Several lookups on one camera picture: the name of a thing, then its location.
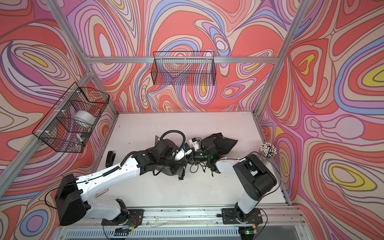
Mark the small white label card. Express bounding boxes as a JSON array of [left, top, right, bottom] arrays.
[[95, 188, 109, 198]]

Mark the silver tape roll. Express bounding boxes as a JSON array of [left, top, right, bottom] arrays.
[[72, 110, 96, 128]]

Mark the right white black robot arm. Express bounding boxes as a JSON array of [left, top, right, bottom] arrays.
[[181, 136, 278, 219]]

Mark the grey hair dryer pouch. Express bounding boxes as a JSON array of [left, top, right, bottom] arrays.
[[153, 136, 187, 181]]

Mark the white hair dryer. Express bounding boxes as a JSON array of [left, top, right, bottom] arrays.
[[174, 149, 185, 162]]

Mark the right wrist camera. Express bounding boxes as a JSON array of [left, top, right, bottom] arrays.
[[190, 138, 202, 151]]

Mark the left black wire basket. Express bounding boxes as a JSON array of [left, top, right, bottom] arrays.
[[33, 83, 110, 153]]

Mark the back black wire basket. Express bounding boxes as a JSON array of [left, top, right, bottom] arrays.
[[151, 51, 217, 87]]

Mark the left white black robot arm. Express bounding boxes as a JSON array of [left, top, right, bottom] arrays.
[[55, 139, 192, 226]]

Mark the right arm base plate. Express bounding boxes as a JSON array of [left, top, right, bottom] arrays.
[[217, 208, 264, 226]]

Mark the black wire basket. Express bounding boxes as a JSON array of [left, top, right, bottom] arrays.
[[151, 51, 217, 87], [33, 83, 110, 153]]

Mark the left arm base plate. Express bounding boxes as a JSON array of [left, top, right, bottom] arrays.
[[102, 209, 144, 227]]

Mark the metal cup of pencils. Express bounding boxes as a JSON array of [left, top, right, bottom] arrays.
[[260, 143, 277, 159]]

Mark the black hair dryer pouch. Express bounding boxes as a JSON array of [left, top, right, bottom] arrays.
[[202, 133, 238, 156]]

